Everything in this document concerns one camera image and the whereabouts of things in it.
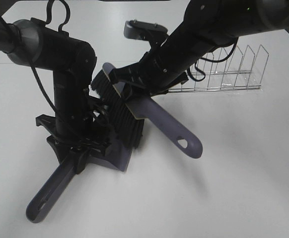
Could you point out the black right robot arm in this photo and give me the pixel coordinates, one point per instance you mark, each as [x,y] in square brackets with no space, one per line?
[207,25]

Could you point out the purple hand brush black bristles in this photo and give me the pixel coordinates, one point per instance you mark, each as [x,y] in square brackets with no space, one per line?
[127,117]

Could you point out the chrome wire dish rack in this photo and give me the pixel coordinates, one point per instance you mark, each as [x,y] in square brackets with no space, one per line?
[243,70]

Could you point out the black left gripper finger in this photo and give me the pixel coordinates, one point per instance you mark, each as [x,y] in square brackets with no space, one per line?
[81,159]
[62,151]

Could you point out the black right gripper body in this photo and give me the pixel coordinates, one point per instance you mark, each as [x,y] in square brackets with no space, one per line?
[161,69]

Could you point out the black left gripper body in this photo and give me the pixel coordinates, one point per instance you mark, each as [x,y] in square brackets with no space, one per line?
[80,124]

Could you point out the purple plastic dustpan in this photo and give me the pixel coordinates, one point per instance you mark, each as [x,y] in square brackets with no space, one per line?
[39,207]

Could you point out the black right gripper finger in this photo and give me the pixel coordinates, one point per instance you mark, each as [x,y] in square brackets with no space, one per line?
[125,74]
[132,89]

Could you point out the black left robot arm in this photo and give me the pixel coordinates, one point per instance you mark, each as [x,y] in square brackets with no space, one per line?
[72,61]

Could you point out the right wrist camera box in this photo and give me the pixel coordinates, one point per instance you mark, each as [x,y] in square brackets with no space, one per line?
[139,30]

